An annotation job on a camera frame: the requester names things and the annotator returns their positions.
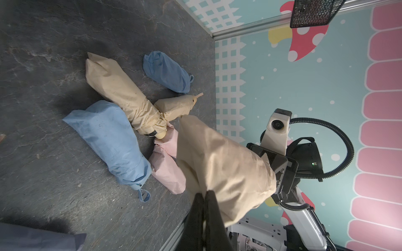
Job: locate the black wire mesh basket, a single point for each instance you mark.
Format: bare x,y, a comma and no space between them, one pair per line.
312,13

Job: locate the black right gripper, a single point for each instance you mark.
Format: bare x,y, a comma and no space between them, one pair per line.
285,171

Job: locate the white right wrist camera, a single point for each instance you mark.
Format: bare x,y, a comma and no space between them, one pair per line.
275,136

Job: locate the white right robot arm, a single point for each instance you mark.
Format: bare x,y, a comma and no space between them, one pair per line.
304,232

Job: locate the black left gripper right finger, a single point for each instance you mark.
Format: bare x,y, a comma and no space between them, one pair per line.
216,238

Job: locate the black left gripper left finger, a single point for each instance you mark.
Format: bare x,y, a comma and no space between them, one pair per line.
192,237

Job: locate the purple sleeved umbrella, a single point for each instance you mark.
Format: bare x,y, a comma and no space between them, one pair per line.
19,238

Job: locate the small blue sleeved umbrella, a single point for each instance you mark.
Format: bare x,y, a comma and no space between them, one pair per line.
162,69

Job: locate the beige umbrella sleeve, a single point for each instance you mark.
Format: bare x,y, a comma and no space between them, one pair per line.
240,179

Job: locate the beige sleeved umbrella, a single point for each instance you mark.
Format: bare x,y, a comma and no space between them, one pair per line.
175,107

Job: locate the pink sleeved umbrella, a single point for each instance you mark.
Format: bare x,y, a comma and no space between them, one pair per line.
166,171

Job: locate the light blue sleeved umbrella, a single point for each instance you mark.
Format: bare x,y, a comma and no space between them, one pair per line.
106,129

